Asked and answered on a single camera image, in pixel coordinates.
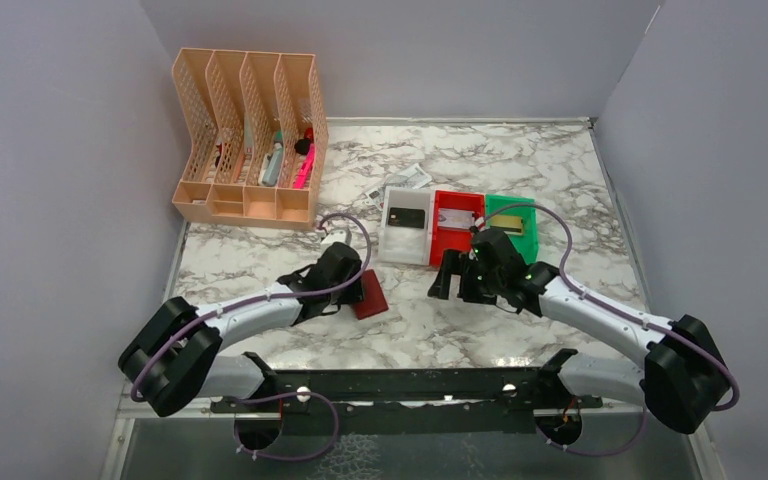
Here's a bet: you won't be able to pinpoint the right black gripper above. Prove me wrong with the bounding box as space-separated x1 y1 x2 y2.
428 248 504 305

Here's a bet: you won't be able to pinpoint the red leather card holder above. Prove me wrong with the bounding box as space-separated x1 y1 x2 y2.
349 269 389 320

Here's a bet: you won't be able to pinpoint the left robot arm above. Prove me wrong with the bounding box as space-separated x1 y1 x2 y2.
117 242 363 417

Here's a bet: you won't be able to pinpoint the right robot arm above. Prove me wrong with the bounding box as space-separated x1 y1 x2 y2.
427 228 731 434

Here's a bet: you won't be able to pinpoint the silver credit card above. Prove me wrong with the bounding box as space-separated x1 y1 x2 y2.
437 208 475 230

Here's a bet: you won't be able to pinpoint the black credit card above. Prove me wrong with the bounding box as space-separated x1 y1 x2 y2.
386 207 426 230

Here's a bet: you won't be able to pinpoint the gold credit card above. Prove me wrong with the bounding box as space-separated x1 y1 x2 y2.
488 212 528 237

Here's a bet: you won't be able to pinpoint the red plastic bin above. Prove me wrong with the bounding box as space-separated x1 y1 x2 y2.
429 190 485 267

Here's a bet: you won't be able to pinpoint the white plastic bin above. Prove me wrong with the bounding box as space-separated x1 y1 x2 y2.
378 187 434 266

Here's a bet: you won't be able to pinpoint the green plastic bin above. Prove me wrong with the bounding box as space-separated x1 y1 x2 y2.
485 194 539 264

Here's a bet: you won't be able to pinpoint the pink highlighter pen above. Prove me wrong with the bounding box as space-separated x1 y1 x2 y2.
292 138 316 189

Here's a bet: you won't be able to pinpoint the paper receipts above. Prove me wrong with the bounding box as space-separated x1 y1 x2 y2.
364 163 432 210

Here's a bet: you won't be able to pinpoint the grey green marker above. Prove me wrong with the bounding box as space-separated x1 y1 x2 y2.
260 131 284 187

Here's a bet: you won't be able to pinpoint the peach plastic file organizer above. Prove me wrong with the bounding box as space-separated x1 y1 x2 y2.
172 48 329 230

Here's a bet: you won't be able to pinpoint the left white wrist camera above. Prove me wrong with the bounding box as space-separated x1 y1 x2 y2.
317 227 352 249

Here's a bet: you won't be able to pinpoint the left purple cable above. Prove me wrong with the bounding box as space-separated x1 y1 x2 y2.
130 213 373 403

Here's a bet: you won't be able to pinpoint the purple cable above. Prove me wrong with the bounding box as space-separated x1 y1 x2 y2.
476 201 741 412
130 213 373 403

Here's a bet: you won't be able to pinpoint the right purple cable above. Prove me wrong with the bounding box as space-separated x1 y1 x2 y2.
476 201 741 412

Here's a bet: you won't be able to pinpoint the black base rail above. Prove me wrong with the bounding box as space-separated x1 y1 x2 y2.
210 354 603 436

